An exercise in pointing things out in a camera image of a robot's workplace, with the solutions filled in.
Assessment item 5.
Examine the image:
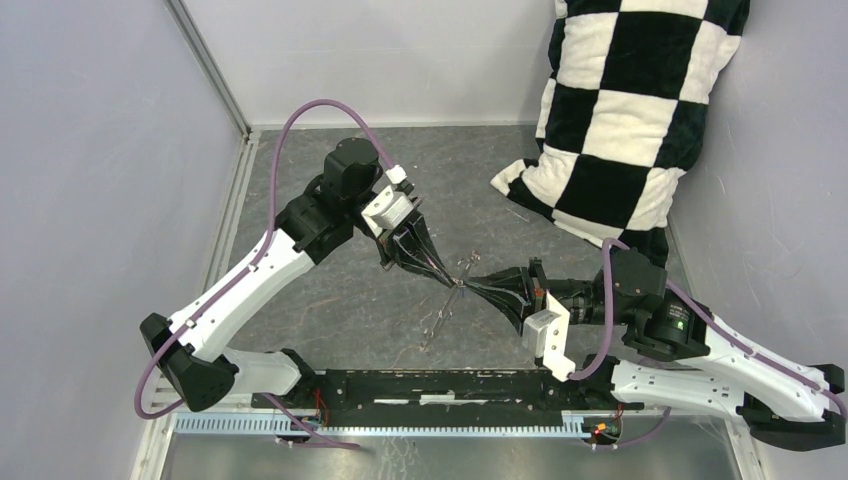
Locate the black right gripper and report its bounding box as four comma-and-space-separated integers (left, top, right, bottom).
462, 256, 628, 335

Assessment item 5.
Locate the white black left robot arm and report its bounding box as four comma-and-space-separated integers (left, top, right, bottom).
140, 137, 457, 412

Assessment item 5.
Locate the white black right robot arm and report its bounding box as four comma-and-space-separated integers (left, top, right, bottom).
466, 244, 847, 452

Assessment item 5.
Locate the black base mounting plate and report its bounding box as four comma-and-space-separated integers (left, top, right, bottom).
278, 369, 645, 427

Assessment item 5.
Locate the black white checkered pillow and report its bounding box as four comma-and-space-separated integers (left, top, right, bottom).
491, 0, 751, 267

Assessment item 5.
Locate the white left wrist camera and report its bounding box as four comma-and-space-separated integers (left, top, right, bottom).
361, 165, 414, 237

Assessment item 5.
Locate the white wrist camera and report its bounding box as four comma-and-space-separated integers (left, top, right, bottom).
361, 165, 414, 237
521, 291, 576, 382

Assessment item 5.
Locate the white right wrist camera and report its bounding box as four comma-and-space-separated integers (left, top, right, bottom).
521, 291, 576, 382

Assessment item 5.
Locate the white slotted cable duct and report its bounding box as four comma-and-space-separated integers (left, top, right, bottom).
173, 413, 588, 439

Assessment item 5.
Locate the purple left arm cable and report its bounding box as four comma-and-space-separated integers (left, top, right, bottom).
134, 99, 399, 452

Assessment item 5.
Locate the aluminium frame rail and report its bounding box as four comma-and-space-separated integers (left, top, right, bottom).
164, 0, 261, 290

